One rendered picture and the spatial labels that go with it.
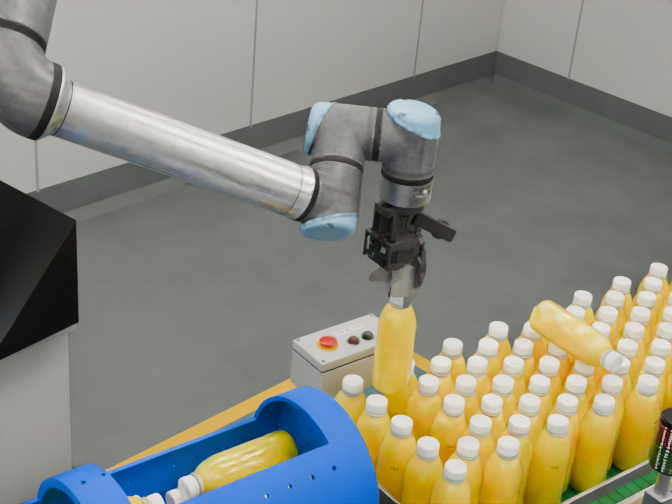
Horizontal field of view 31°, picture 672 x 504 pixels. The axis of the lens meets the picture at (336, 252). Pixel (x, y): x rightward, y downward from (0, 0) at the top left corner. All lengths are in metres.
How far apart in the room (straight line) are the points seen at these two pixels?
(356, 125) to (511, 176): 3.85
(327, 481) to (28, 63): 0.78
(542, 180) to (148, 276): 2.05
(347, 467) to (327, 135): 0.54
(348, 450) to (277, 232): 3.18
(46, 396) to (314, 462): 0.79
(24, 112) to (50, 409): 0.96
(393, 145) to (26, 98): 0.61
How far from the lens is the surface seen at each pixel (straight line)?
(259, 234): 5.07
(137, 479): 2.07
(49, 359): 2.50
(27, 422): 2.55
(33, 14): 1.80
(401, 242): 2.09
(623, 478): 2.40
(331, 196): 1.94
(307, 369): 2.38
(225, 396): 4.10
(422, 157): 2.02
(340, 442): 1.97
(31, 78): 1.75
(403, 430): 2.19
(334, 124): 2.00
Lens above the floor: 2.42
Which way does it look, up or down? 29 degrees down
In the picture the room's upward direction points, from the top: 5 degrees clockwise
